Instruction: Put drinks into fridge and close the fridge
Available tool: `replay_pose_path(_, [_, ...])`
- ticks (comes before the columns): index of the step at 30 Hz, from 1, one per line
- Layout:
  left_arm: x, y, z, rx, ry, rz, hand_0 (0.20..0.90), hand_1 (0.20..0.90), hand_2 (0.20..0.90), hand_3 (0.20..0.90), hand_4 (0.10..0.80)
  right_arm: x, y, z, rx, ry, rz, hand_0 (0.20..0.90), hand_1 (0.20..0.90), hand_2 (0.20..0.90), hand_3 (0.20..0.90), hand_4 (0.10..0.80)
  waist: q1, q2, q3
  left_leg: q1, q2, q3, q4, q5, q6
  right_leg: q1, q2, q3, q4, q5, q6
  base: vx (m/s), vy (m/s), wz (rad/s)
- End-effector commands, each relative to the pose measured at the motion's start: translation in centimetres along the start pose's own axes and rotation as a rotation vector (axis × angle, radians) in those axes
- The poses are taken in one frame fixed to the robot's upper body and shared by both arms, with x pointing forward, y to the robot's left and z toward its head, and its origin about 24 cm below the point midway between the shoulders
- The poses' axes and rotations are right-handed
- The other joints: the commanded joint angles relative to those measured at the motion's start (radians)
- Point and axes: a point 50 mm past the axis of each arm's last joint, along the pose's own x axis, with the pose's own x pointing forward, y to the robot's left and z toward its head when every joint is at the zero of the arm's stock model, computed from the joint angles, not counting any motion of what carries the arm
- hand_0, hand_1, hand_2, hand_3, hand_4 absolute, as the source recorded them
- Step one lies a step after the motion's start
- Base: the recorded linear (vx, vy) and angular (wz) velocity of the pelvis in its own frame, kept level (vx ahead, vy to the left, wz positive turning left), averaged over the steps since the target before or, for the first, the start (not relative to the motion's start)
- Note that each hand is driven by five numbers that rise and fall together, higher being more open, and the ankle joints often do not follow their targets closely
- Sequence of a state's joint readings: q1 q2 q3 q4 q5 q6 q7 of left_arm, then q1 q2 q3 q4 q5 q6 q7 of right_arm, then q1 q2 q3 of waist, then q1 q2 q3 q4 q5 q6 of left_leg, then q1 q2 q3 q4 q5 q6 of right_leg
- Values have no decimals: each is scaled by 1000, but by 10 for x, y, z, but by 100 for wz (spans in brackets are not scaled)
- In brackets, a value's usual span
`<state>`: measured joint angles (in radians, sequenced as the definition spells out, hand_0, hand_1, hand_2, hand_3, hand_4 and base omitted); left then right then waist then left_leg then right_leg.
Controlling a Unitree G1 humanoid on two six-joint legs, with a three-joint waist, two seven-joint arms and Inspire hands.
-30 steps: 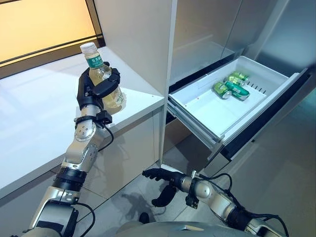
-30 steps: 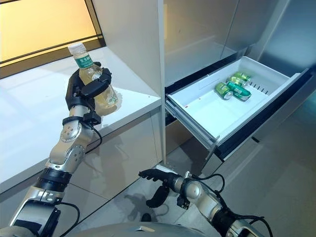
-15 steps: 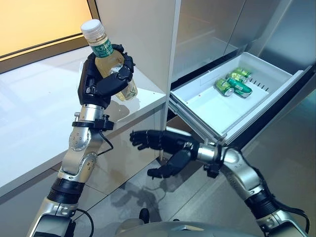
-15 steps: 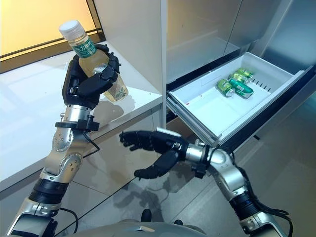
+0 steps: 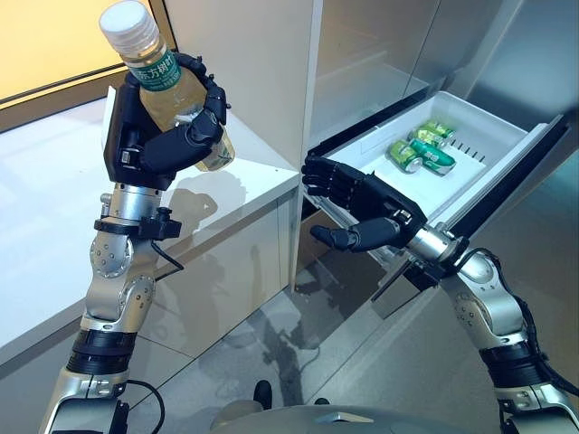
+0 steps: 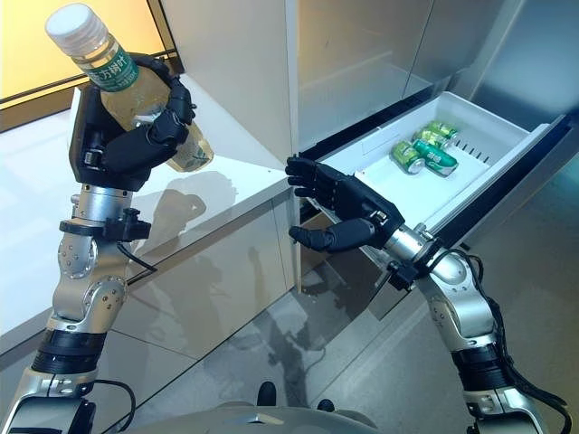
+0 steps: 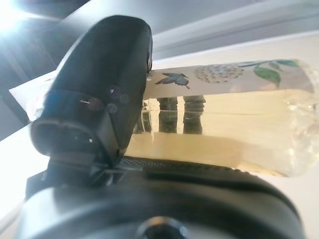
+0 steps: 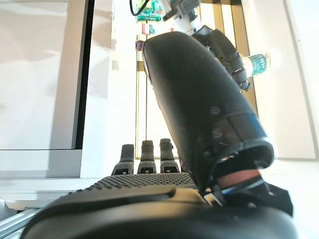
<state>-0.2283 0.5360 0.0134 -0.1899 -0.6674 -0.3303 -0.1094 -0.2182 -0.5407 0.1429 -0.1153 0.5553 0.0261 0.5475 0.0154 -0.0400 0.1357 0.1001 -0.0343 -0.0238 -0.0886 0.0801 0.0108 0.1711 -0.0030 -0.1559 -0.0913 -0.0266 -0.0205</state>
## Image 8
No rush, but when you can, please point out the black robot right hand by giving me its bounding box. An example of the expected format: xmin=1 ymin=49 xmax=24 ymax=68
xmin=21 ymin=31 xmax=301 ymax=239

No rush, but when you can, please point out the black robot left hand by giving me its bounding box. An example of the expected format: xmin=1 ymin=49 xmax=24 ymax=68
xmin=195 ymin=24 xmax=252 ymax=93

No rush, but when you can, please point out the yellow juice bottle white cap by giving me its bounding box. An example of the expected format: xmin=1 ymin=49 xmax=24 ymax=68
xmin=239 ymin=48 xmax=283 ymax=78

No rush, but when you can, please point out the tall white side panel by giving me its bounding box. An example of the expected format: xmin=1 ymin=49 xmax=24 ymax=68
xmin=84 ymin=0 xmax=137 ymax=179

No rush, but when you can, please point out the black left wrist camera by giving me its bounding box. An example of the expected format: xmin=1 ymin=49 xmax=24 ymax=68
xmin=162 ymin=0 xmax=200 ymax=20

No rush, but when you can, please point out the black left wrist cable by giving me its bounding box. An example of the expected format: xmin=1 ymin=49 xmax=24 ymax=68
xmin=129 ymin=0 xmax=151 ymax=16

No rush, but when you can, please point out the metal drawer slide rail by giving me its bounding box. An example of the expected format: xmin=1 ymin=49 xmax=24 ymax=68
xmin=0 ymin=207 xmax=38 ymax=239

